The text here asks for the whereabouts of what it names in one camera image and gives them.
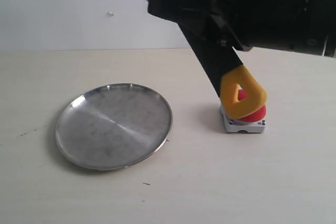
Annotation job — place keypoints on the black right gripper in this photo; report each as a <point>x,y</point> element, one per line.
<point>304,26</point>

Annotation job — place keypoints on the black yellow claw hammer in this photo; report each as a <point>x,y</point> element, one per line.
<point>239,92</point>

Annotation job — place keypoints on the round stainless steel plate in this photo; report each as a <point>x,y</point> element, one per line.
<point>113,126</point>

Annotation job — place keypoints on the red dome push button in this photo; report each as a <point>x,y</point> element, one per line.
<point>254,123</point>

